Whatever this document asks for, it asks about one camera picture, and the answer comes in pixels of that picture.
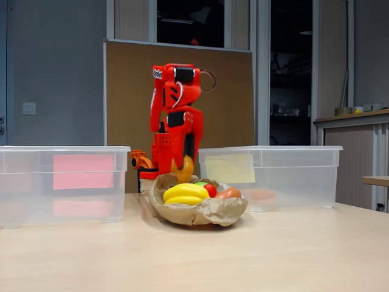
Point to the yellow sticky note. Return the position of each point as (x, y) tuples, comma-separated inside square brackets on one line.
[(231, 168)]

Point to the clear plastic bin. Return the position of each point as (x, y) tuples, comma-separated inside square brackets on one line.
[(304, 182), (12, 164)]

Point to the brown cork board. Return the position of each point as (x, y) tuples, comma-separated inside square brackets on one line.
[(127, 91)]

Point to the red toy chili pepper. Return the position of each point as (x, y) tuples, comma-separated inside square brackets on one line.
[(210, 191)]

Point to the pink sticky note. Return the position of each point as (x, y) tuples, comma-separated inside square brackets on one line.
[(82, 171)]

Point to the red robot arm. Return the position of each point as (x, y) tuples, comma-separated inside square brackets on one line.
[(158, 100)]

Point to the white and yellow cup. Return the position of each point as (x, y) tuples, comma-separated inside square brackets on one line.
[(358, 110)]

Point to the orange table clamp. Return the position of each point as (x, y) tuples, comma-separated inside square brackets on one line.
[(138, 159)]

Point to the yellow toy banana bunch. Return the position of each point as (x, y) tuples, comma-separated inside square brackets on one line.
[(182, 193)]

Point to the white light switch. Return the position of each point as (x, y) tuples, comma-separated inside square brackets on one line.
[(29, 109)]

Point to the brown tape roll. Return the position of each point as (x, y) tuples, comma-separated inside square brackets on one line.
[(343, 111)]

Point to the thin leaning rod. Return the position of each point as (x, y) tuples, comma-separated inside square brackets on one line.
[(344, 88)]

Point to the wooden block stack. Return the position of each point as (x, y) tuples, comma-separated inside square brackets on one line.
[(147, 186)]

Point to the beige side table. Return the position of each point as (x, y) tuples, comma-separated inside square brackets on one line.
[(377, 180)]

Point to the grey roller shutter cabinet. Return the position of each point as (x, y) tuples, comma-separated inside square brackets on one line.
[(349, 158)]

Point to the brown toy donut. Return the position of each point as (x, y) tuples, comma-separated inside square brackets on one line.
[(231, 193)]

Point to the crumpled brown paper bag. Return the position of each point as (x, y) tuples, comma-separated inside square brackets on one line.
[(212, 213)]

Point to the orange toy croissant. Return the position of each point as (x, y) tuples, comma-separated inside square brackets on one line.
[(185, 170)]

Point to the green toy apple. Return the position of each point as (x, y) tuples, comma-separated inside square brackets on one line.
[(200, 184)]

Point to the small red object behind window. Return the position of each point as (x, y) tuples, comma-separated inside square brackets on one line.
[(194, 42)]

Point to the red gripper black motor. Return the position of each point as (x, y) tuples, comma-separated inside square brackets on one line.
[(186, 140)]

